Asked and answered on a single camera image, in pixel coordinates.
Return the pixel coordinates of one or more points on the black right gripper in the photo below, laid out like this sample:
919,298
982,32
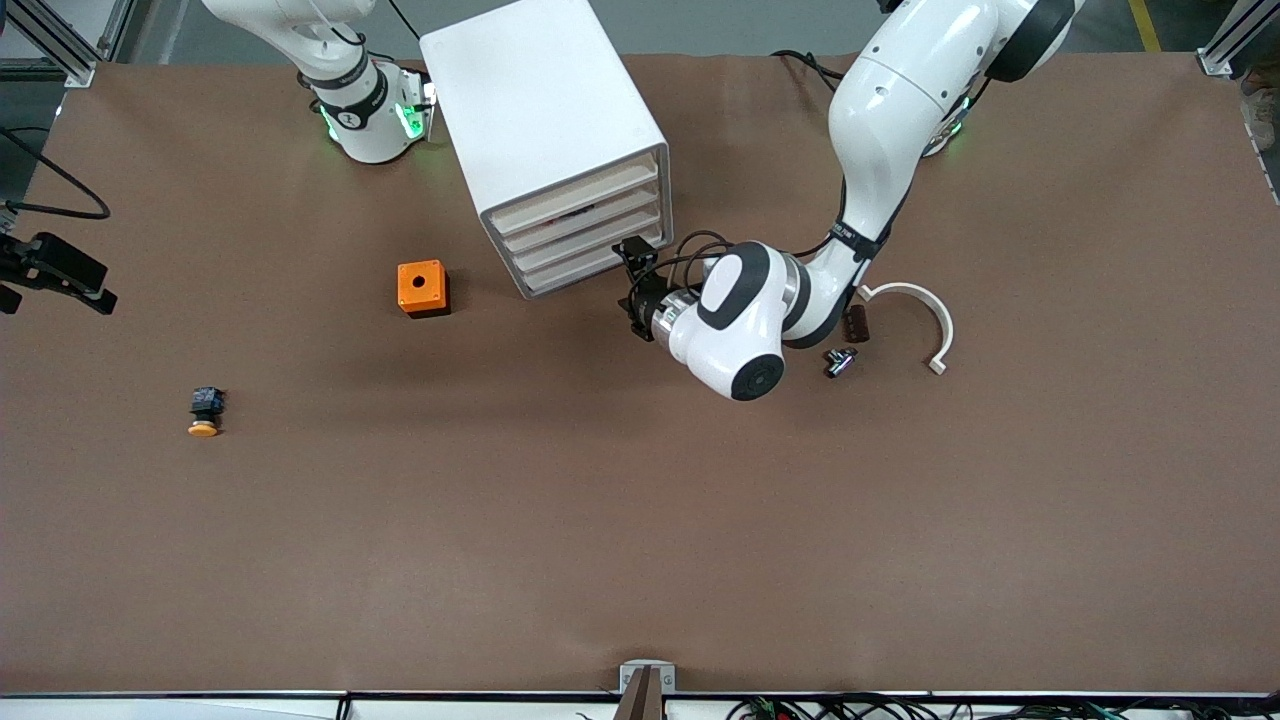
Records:
28,260

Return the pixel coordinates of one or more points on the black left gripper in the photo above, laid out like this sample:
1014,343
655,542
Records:
645,300

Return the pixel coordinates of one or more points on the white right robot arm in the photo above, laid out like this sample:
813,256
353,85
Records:
370,130

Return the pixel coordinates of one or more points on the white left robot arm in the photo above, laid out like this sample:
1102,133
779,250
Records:
890,100

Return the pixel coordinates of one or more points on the yellow mushroom push button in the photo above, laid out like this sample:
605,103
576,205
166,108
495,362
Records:
205,428

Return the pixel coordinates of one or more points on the chrome tee fitting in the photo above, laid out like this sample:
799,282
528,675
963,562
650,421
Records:
838,363

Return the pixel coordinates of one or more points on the dark brown cylinder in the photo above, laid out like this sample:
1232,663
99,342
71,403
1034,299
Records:
858,327

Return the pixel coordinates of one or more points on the orange box with hole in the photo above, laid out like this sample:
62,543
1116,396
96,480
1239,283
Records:
408,295

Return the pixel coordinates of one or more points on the brown bar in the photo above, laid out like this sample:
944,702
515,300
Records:
648,700

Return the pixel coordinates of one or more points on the aluminium frame post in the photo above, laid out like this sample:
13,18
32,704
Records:
75,72
1215,62

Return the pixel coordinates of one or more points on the grey metal bracket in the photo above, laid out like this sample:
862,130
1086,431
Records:
627,678

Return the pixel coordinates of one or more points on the white table edge rail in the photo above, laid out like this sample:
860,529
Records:
200,710

